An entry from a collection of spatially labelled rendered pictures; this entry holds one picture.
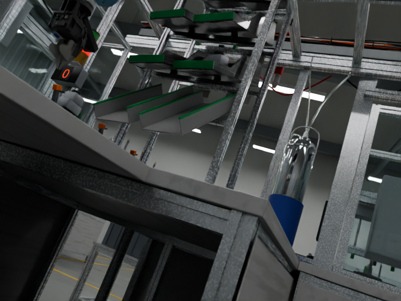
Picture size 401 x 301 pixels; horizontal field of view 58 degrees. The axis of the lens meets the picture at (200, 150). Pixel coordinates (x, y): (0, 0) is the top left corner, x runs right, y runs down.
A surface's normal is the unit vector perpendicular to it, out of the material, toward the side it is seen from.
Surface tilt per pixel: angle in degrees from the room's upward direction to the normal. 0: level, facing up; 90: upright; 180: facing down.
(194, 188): 90
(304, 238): 90
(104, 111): 90
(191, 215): 90
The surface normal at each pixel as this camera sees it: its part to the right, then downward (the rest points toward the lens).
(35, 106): 0.81, 0.13
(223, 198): -0.30, -0.40
